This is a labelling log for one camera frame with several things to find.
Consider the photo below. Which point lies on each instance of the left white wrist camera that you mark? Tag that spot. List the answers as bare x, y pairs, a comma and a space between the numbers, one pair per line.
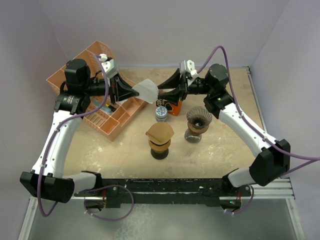
109, 65

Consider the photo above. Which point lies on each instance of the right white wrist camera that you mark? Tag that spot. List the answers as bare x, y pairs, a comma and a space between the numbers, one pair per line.
188, 66

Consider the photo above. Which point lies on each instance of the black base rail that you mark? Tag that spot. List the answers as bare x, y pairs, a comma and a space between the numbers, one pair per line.
211, 192

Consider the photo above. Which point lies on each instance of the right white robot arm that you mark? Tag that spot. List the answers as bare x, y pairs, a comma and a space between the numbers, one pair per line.
271, 155

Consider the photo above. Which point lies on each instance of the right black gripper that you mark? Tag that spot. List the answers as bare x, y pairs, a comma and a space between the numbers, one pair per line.
174, 81

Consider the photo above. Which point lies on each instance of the clear glass carafe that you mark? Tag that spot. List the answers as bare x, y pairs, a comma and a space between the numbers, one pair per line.
191, 138

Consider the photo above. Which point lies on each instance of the white paper coffee filter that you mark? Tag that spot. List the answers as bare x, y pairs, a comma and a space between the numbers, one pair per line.
148, 91

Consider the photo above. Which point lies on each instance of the orange coffee filter box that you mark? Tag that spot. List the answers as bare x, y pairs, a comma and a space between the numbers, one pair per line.
171, 108

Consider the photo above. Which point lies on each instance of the brown paper coffee filter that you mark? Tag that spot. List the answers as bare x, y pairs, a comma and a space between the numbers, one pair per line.
160, 133

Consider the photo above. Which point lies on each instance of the small blue white jar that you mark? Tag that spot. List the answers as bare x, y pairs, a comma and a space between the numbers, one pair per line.
161, 114

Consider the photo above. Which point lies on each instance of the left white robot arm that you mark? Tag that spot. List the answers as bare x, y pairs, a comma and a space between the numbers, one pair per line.
46, 179

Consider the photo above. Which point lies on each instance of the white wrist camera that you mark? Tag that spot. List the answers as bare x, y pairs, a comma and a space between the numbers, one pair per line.
109, 65
188, 66

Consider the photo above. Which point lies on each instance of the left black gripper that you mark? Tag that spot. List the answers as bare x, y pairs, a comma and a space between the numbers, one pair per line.
120, 90

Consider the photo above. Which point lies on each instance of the smoky glass dripper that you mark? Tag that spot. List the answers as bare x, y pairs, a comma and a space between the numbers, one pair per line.
199, 116

